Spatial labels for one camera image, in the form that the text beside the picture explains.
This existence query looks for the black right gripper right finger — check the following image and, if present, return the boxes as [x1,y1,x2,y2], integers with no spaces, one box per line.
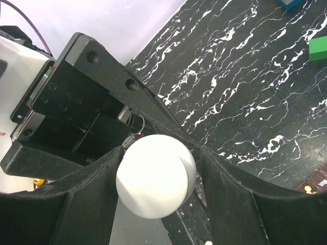
[200,148,326,244]

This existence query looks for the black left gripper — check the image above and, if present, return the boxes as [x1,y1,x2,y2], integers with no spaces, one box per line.
[1,33,201,181]

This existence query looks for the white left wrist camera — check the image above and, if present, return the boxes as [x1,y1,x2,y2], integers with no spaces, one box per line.
[1,37,54,158]

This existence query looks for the green toy brick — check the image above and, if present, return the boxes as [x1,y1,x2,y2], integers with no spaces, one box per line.
[309,36,327,61]

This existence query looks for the light blue toy brick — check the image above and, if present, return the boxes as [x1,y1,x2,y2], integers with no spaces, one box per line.
[277,0,303,10]

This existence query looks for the brown weekly pill organizer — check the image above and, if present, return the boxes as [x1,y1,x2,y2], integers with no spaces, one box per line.
[296,163,327,194]

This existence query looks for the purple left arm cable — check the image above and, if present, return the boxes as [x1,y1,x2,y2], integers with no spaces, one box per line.
[2,0,54,57]

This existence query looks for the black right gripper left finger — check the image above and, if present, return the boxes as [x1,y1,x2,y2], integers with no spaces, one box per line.
[1,147,124,244]

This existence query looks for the white pill bottle blue label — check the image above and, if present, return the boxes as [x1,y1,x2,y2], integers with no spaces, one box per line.
[116,134,197,219]

